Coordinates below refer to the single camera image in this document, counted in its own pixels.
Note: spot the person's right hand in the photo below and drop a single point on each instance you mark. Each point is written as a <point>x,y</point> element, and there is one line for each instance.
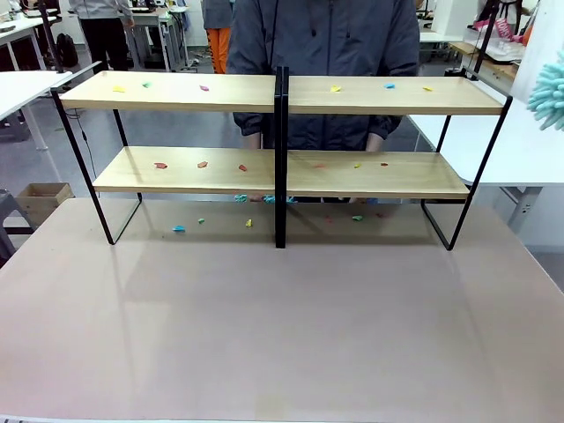
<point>253,141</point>

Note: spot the person's left hand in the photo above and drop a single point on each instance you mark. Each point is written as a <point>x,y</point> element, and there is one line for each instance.
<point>376,143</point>

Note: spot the large teal chenille duster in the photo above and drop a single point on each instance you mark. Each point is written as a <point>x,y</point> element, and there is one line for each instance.
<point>548,94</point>

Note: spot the bystander in orange trousers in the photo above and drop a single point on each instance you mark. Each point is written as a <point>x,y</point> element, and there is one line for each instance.
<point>219,44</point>

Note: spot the person in grey jacket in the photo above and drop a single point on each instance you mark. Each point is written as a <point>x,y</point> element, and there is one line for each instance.
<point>326,39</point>

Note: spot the large white table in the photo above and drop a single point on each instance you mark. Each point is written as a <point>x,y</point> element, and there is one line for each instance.
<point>520,150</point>

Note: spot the wooden workbench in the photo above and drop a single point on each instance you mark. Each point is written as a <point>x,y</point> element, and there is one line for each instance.
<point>493,59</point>

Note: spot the black pole stand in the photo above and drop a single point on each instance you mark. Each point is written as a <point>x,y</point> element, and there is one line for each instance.
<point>50,35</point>
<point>484,39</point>

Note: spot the grey metal workbench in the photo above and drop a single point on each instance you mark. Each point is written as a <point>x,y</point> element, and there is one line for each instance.
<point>154,26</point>

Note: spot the pink printed bag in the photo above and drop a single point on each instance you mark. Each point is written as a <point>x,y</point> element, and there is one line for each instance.
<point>500,28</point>

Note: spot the bystander in black trousers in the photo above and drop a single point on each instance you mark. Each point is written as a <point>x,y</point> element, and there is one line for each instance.
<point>106,39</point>

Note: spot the black backpack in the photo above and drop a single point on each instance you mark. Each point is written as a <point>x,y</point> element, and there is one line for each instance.
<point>67,50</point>

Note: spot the cardboard box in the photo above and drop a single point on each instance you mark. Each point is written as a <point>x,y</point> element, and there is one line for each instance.
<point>44,198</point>

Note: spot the white side table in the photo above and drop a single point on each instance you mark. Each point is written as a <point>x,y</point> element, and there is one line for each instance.
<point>26,88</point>

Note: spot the white desk with dark items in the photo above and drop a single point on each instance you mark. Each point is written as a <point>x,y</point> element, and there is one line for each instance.
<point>22,28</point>

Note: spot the grey stool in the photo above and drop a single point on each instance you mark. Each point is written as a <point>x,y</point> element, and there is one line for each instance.
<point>5,220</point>

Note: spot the wooden two-tier shelf black frame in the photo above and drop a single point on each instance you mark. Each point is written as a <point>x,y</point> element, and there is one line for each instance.
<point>388,99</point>
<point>176,92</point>

